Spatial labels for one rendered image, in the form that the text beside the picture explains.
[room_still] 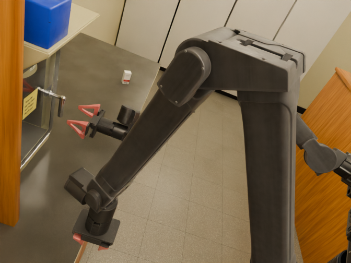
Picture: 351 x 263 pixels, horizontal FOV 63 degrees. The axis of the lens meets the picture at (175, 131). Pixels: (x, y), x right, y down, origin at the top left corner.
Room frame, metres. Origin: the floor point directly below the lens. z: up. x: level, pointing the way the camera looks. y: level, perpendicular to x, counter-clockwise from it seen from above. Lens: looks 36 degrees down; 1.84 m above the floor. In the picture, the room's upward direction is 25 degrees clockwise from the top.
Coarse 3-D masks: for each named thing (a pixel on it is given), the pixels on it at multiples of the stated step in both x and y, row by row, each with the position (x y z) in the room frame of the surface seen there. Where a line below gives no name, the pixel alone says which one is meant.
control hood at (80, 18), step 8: (72, 8) 0.77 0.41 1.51; (80, 8) 0.80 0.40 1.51; (72, 16) 0.73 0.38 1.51; (80, 16) 0.75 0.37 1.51; (88, 16) 0.77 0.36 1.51; (96, 16) 0.80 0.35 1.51; (72, 24) 0.68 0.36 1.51; (80, 24) 0.70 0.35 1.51; (88, 24) 0.73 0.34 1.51; (72, 32) 0.64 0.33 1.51; (64, 40) 0.59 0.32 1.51; (24, 48) 0.50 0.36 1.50; (32, 48) 0.51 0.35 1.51; (40, 48) 0.51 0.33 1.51; (56, 48) 0.55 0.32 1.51; (24, 56) 0.50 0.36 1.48; (32, 56) 0.50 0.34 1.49; (40, 56) 0.51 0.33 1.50; (48, 56) 0.51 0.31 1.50; (24, 64) 0.50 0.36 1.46; (32, 64) 0.51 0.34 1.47
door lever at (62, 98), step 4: (52, 92) 0.77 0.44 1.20; (52, 96) 0.76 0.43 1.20; (56, 96) 0.76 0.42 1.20; (60, 96) 0.76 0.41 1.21; (60, 100) 0.76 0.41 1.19; (64, 100) 0.76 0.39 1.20; (60, 104) 0.76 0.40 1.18; (60, 108) 0.76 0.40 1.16; (60, 112) 0.76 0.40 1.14; (60, 116) 0.76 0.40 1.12
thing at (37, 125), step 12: (60, 48) 0.80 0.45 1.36; (48, 60) 0.72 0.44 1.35; (24, 72) 0.59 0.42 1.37; (36, 72) 0.65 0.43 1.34; (48, 72) 0.73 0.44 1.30; (24, 84) 0.59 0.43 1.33; (36, 84) 0.66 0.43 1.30; (48, 84) 0.74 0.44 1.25; (24, 96) 0.60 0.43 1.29; (48, 96) 0.74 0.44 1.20; (36, 108) 0.67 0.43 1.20; (48, 108) 0.75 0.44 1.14; (24, 120) 0.60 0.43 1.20; (36, 120) 0.67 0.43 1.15; (48, 120) 0.76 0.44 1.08; (24, 132) 0.60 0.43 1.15; (36, 132) 0.68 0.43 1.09; (48, 132) 0.77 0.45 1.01; (24, 144) 0.60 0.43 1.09; (36, 144) 0.68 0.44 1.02; (24, 156) 0.61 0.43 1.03
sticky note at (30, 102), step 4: (32, 92) 0.64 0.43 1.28; (36, 92) 0.66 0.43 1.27; (28, 96) 0.62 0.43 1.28; (32, 96) 0.64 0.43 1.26; (36, 96) 0.66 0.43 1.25; (24, 100) 0.60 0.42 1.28; (28, 100) 0.62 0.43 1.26; (32, 100) 0.64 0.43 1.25; (36, 100) 0.66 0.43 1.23; (24, 104) 0.60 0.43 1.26; (28, 104) 0.62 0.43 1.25; (32, 104) 0.64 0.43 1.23; (24, 108) 0.60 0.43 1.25; (28, 108) 0.62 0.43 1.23; (32, 108) 0.64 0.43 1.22; (24, 112) 0.60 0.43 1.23; (28, 112) 0.62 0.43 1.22; (24, 116) 0.60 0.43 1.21
